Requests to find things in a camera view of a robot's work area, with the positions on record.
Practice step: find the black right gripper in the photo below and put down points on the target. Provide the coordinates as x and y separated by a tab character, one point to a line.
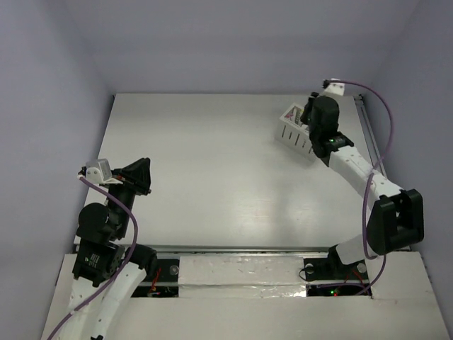
308	105

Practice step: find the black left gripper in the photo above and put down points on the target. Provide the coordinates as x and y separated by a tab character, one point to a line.
127	181

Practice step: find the white slotted organizer box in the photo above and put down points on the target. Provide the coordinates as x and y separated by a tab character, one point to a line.
294	136

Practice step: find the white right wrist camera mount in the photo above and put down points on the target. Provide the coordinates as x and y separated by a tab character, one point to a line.
333	87

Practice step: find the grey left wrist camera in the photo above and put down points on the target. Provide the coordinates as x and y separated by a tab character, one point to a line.
97	171

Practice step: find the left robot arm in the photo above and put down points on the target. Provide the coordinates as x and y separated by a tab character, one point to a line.
109	264

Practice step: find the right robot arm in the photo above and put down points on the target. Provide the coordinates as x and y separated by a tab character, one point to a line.
392	218

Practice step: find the aluminium side rail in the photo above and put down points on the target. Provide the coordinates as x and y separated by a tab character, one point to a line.
375	126

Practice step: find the white foam front block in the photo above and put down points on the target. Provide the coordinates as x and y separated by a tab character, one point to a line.
241	276

